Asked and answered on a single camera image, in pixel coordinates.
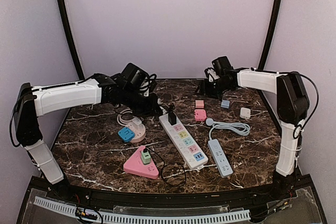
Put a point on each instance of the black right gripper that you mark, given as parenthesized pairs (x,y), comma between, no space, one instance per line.
(205,89)

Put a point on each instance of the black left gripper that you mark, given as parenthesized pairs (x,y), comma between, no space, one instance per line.
(153,105)

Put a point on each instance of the peach cube plug adapter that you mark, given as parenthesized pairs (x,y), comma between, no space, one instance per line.
(199,104)

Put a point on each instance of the pink square plug adapter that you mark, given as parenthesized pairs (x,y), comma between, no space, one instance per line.
(200,115)

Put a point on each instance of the light blue cube adapter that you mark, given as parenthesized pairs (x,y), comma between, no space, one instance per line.
(225,104)

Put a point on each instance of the white cube plug adapter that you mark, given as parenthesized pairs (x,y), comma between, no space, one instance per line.
(245,113)

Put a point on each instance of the white multi-socket power strip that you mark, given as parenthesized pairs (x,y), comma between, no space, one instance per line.
(188,148)

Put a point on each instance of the light blue power strip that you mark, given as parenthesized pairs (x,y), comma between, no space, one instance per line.
(220,158)

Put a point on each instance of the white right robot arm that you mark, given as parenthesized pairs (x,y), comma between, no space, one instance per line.
(292,103)

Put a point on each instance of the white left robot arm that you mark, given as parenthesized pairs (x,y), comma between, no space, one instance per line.
(34,102)

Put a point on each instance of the round pink power socket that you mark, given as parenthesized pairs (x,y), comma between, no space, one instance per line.
(138,130)

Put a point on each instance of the blue square plug adapter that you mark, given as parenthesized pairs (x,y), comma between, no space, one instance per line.
(126,134)

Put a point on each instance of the pink triangular power socket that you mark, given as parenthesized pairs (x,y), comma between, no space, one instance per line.
(134,166)

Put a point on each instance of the green charger adapter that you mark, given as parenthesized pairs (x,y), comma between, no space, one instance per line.
(145,157)

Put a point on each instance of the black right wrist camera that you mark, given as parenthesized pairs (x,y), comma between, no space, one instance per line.
(221,65)

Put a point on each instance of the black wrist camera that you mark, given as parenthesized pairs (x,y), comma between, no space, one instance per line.
(134,76)
(221,65)

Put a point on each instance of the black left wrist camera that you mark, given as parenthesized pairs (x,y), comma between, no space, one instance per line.
(134,76)

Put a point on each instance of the white slotted cable tray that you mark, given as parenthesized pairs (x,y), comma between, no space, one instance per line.
(122,214)

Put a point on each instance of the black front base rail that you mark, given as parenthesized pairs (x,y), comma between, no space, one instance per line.
(299,204)

